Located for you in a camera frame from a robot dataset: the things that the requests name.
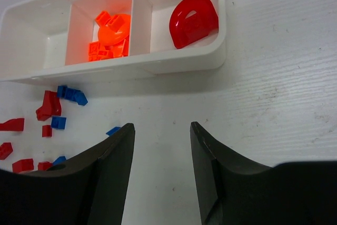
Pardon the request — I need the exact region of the small red lego brick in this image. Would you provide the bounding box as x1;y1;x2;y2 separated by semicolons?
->
42;125;52;138

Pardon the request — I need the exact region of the small orange lego brick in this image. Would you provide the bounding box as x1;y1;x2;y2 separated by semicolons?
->
88;41;100;56

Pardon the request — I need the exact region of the small blue lego brick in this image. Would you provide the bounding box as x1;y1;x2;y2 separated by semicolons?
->
51;116;66;130

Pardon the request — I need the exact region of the red dome lego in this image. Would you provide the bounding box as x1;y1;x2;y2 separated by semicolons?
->
169;0;219;49

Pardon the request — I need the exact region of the red lego piece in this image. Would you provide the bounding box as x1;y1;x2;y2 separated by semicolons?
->
36;90;62;121

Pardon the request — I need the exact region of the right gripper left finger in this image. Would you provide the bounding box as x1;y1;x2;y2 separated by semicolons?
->
1;123;135;224

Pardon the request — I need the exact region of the white three-compartment tray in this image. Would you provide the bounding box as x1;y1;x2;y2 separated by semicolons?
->
1;0;226;84

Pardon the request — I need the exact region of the small orange lego piece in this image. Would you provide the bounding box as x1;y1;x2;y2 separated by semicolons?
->
88;50;114;62

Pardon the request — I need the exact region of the blue lego cluster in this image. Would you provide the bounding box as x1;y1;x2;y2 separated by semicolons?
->
57;85;88;106

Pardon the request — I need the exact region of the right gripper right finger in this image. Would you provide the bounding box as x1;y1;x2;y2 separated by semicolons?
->
190;122;336;224

